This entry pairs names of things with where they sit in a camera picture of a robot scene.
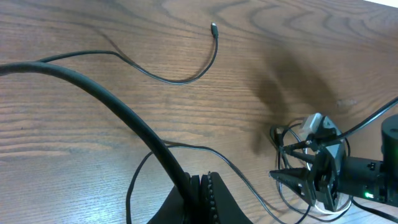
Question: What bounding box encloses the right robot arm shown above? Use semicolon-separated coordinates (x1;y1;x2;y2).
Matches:
270;113;397;212

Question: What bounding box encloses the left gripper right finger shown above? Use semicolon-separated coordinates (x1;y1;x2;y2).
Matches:
205;172;252;224

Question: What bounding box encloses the thin black USB cable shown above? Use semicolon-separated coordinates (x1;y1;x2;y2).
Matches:
37;22;287;224

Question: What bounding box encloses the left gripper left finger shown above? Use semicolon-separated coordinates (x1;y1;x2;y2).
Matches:
147;174;205;224

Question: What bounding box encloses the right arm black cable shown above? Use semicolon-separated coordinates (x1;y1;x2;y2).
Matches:
335;96;398;141

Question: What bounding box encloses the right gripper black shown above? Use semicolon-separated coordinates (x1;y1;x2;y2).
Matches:
269;116;345;212

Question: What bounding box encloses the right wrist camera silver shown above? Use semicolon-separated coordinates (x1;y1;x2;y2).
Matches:
298;113;323;140

